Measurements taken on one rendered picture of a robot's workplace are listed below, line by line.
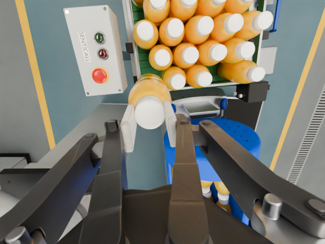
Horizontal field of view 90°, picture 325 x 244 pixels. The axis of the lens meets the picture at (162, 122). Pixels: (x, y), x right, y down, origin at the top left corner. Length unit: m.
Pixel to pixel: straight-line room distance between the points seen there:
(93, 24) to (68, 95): 1.33
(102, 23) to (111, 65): 0.09
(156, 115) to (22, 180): 0.67
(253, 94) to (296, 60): 1.43
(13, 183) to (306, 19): 2.26
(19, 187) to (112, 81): 0.56
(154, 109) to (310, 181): 2.84
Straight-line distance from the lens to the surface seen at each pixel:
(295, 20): 2.02
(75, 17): 0.48
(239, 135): 0.53
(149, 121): 0.21
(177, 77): 0.44
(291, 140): 2.38
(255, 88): 0.66
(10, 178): 0.83
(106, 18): 0.46
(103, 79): 0.45
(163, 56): 0.44
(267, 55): 0.83
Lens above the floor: 1.54
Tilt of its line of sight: 68 degrees down
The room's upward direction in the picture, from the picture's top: 169 degrees clockwise
